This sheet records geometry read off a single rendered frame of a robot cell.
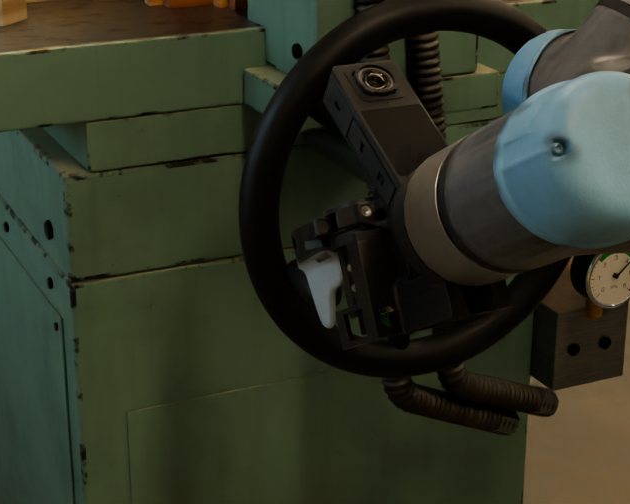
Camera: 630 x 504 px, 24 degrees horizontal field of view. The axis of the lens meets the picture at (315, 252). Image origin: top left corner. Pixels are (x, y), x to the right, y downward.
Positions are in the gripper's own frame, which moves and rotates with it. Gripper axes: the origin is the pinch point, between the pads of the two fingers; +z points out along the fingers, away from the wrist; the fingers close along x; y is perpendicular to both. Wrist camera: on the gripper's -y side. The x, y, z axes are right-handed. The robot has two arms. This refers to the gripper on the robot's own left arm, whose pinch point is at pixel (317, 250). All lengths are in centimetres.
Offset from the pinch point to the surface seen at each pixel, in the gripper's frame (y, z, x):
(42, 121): -15.4, 18.3, -11.9
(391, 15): -14.6, -2.8, 7.8
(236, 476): 14.1, 35.0, 3.0
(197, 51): -18.9, 16.2, 0.7
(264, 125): -9.1, 1.2, -1.3
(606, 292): 5.2, 23.0, 36.7
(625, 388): 17, 132, 110
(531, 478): 27, 115, 77
